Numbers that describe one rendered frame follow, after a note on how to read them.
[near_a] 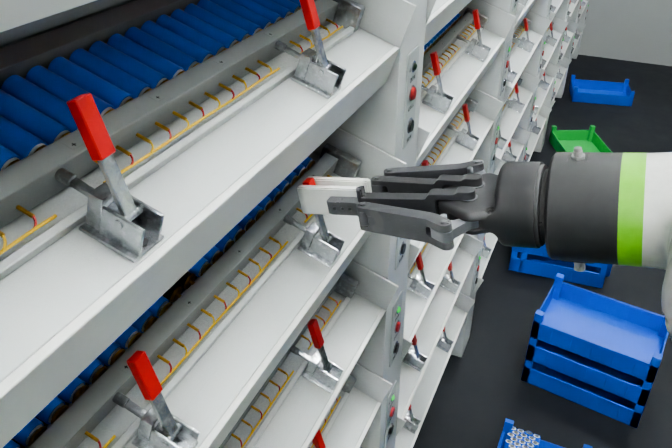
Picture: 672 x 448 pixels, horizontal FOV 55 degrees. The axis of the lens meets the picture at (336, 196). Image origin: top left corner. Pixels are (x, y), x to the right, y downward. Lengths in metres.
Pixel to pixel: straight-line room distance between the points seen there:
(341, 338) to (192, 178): 0.46
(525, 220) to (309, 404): 0.37
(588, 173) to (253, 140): 0.26
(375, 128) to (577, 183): 0.31
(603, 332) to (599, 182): 1.34
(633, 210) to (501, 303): 1.62
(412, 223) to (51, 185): 0.30
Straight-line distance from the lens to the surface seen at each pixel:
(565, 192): 0.54
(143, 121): 0.46
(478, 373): 1.89
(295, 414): 0.78
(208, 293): 0.59
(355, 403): 1.04
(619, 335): 1.87
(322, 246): 0.67
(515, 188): 0.55
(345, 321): 0.88
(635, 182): 0.54
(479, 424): 1.77
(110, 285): 0.38
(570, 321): 1.86
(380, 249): 0.86
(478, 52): 1.28
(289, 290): 0.64
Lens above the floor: 1.34
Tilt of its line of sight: 31 degrees down
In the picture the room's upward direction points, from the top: straight up
